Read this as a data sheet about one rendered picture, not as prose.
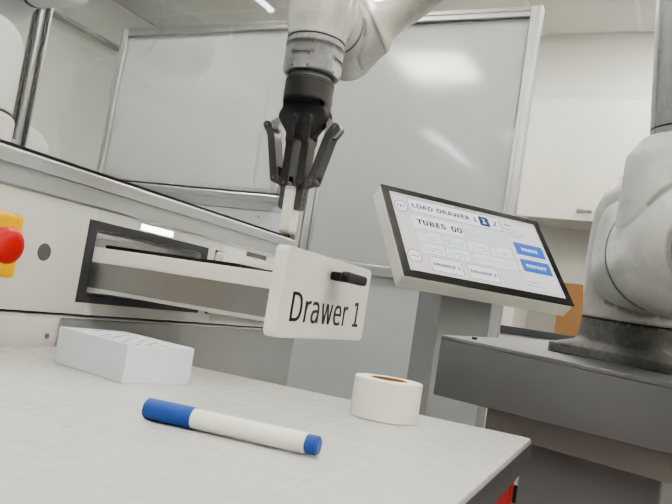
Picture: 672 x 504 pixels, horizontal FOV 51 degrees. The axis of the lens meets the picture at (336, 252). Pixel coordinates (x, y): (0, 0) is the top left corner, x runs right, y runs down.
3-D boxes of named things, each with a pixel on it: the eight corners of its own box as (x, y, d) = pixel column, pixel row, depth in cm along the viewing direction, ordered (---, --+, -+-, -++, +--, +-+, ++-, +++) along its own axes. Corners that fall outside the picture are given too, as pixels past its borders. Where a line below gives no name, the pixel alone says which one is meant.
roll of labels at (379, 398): (400, 414, 77) (405, 377, 77) (429, 428, 70) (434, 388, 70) (340, 408, 75) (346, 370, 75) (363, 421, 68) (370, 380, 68)
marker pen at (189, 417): (320, 455, 50) (324, 433, 50) (313, 459, 48) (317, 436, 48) (150, 417, 54) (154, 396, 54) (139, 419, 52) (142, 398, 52)
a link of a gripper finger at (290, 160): (296, 112, 106) (288, 112, 106) (283, 185, 105) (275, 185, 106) (307, 120, 109) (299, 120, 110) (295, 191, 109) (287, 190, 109)
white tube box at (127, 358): (188, 384, 74) (194, 348, 75) (121, 383, 68) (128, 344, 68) (119, 363, 82) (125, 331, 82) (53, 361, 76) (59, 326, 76)
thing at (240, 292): (348, 329, 109) (354, 289, 109) (270, 322, 85) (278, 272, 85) (139, 293, 124) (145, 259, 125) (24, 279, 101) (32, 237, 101)
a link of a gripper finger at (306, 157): (312, 120, 109) (321, 120, 108) (303, 192, 108) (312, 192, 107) (302, 112, 105) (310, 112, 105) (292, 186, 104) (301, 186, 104)
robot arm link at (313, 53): (331, 30, 102) (325, 70, 102) (354, 55, 111) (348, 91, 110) (276, 32, 106) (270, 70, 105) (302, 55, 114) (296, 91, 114)
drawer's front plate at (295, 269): (361, 340, 109) (372, 270, 110) (274, 337, 83) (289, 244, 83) (350, 339, 110) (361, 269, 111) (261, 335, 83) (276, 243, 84)
